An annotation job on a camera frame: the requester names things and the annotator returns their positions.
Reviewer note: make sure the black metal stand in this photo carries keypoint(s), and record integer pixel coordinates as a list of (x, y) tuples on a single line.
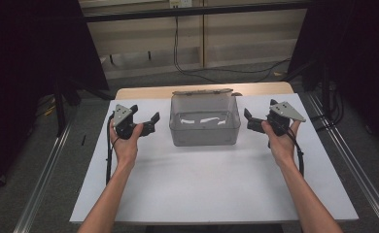
[(60, 110)]

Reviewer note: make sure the person's right hand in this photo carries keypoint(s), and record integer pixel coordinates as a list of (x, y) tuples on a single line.
[(280, 145)]

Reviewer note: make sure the beige wooden cabinet counter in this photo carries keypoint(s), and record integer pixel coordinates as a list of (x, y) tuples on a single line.
[(242, 35)]

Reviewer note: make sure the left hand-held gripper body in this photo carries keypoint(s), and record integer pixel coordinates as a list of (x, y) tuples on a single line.
[(123, 121)]

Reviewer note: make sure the transparent grey lidded storage box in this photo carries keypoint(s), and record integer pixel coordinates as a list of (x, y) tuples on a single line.
[(204, 127)]

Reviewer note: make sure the beige wooden table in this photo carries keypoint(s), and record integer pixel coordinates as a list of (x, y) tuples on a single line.
[(145, 92)]

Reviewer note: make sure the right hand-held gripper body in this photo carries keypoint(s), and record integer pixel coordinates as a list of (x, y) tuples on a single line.
[(280, 121)]

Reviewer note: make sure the black curtain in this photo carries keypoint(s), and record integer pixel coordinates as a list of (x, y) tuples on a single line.
[(356, 48), (22, 64)]

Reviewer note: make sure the white wall socket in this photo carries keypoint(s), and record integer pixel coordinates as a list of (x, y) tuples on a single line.
[(180, 3)]

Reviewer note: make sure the aluminium floor rail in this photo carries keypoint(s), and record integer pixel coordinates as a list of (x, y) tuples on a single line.
[(45, 178), (352, 161)]

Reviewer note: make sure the person's left hand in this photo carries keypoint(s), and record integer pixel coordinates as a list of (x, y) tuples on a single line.
[(126, 145)]

